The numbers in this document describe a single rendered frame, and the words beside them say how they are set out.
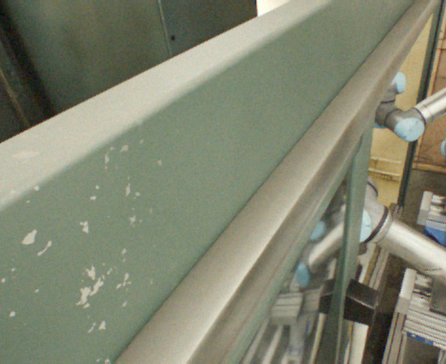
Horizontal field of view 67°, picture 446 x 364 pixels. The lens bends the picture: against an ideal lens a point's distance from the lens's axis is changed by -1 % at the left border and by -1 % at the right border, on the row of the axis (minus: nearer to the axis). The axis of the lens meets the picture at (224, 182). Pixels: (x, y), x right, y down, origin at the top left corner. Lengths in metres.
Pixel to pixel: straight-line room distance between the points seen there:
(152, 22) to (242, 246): 0.73
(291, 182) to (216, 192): 0.06
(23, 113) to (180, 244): 1.22
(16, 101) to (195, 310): 1.24
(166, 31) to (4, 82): 0.68
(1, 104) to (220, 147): 1.23
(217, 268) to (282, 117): 0.12
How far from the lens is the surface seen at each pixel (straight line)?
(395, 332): 2.34
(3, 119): 1.38
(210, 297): 0.17
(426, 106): 1.28
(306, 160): 0.24
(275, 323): 0.34
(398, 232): 0.99
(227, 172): 0.19
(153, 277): 0.16
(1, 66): 1.33
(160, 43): 0.86
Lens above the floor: 2.17
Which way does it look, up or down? 35 degrees down
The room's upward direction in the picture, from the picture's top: 10 degrees counter-clockwise
